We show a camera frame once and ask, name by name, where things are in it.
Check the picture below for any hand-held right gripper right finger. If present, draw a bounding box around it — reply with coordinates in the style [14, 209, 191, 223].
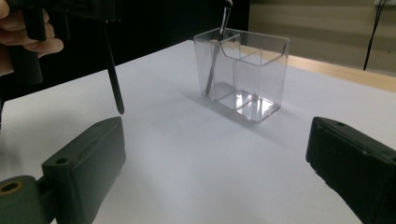
[305, 116, 396, 224]

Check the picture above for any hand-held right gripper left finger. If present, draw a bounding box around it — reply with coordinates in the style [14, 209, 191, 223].
[41, 116, 127, 224]

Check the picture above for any black makeup brush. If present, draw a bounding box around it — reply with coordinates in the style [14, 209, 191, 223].
[102, 20, 125, 116]
[205, 0, 233, 96]

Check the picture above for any clear plastic organizer box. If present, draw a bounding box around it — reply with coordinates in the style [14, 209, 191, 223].
[193, 27, 290, 123]

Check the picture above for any wooden table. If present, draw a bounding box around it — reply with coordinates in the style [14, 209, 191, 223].
[286, 54, 396, 93]

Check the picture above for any black wall cable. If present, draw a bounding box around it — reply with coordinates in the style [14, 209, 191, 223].
[362, 0, 389, 72]

